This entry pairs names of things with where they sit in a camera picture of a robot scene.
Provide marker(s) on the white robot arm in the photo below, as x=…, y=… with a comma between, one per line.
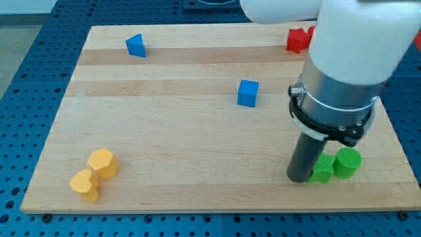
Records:
x=353, y=51

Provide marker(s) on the red block behind arm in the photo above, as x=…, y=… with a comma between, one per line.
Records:
x=310, y=32

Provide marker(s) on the blue cube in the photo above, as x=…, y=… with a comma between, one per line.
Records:
x=247, y=93

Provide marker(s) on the wooden board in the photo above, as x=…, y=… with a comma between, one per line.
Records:
x=182, y=142

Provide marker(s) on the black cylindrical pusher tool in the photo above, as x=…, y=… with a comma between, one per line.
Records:
x=304, y=158

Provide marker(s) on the blue triangular prism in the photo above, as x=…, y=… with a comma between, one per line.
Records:
x=135, y=46

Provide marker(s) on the yellow hexagon block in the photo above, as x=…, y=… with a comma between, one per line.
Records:
x=104, y=163

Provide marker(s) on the red star block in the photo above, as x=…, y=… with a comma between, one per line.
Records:
x=297, y=40

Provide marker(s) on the green star block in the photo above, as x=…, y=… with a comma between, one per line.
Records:
x=323, y=170

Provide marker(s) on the yellow heart block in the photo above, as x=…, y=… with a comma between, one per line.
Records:
x=86, y=184

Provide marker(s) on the green cylinder block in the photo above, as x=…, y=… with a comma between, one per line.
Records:
x=347, y=161

